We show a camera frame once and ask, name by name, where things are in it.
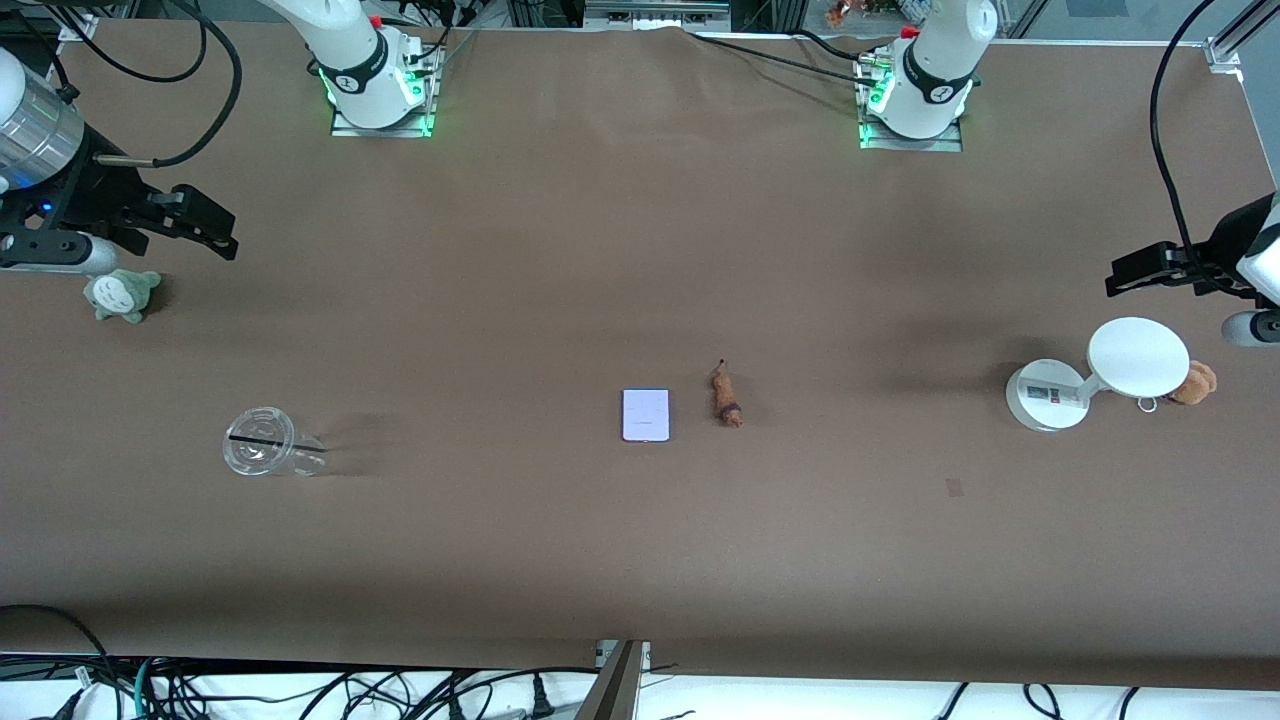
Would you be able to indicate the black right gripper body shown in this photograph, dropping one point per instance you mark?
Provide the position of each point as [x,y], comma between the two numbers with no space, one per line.
[88,194]

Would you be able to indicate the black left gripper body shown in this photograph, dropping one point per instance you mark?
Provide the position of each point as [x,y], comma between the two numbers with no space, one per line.
[1226,244]

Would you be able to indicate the brown lion statue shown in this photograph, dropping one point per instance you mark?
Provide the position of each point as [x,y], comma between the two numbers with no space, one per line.
[727,398]

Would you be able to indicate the lilac smartphone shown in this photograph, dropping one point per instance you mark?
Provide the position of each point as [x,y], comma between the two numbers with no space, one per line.
[645,415]

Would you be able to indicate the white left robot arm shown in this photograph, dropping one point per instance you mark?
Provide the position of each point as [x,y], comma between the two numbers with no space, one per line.
[940,50]

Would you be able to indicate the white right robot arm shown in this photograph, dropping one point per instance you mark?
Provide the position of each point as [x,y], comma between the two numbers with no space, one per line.
[350,40]

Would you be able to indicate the white round desk lamp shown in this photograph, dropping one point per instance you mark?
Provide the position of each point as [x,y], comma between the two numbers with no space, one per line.
[1135,358]

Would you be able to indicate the grey-green plush toy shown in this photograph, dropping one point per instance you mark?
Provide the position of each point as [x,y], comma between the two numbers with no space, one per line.
[122,295]

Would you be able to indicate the black straw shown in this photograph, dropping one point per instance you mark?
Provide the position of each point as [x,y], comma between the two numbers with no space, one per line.
[260,439]

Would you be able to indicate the clear plastic cup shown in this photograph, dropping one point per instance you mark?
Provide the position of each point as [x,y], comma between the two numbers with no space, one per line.
[262,445]

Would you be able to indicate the black power plug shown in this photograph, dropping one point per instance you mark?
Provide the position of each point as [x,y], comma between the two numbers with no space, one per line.
[540,697]

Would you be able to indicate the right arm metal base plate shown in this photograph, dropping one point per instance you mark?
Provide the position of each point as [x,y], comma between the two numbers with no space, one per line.
[345,126]

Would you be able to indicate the aluminium corner bracket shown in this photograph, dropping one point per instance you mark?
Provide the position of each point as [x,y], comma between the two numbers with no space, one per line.
[80,28]
[1224,52]

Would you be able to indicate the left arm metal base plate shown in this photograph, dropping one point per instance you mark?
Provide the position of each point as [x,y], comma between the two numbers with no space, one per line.
[940,146]

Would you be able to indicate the aluminium rail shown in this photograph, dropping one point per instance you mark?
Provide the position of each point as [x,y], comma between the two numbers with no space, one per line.
[655,12]

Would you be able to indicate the aluminium profile post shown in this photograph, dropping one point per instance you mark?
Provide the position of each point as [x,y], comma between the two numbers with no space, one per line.
[612,690]

